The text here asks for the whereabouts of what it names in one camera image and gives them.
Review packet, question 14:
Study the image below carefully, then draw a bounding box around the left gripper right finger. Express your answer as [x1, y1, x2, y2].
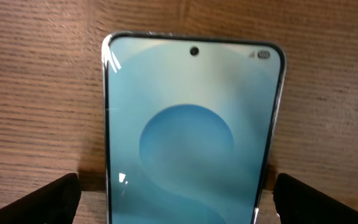
[273, 173, 358, 224]

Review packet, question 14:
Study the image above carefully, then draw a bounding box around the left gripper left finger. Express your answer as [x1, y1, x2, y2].
[0, 173, 81, 224]

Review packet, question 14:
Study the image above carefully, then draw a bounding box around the turquoise screen Galaxy smartphone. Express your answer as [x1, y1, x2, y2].
[101, 31, 287, 223]

